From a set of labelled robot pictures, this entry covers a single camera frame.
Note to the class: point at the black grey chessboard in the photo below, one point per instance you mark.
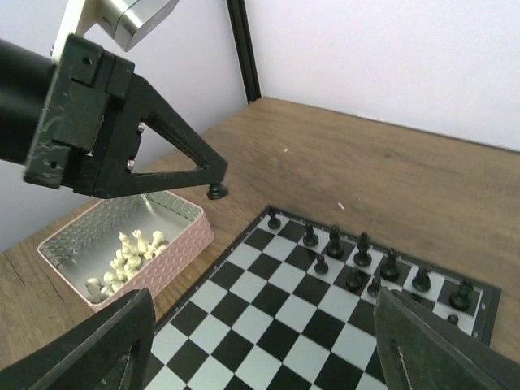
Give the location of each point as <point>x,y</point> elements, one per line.
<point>261,318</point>

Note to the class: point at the black chess piece corner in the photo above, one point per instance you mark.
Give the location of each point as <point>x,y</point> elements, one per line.
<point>460,299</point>

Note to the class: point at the pink tray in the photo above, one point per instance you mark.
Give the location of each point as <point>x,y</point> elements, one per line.
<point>115,246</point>

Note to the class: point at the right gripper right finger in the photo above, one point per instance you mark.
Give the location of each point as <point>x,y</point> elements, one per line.
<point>420,350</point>

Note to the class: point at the pile of white chess pieces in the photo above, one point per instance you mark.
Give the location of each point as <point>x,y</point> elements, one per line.
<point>128,261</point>

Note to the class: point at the black chess pawn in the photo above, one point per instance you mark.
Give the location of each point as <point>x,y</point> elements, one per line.
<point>453,319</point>
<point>353,280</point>
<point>374,287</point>
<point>321,267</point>
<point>217,191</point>

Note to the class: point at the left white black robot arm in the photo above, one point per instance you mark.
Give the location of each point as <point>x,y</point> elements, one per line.
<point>25,80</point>

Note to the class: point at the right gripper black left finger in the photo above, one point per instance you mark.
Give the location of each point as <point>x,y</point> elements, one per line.
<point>109,350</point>

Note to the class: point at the black chess rook corner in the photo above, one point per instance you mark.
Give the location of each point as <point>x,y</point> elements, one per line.
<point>273,222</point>

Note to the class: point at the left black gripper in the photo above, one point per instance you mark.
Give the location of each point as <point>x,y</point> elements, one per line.
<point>87,130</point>

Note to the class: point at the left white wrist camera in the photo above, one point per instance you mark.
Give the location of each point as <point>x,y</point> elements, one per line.
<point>127,22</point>

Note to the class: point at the tall black chess piece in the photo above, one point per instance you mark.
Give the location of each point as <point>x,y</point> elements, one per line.
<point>389,270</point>

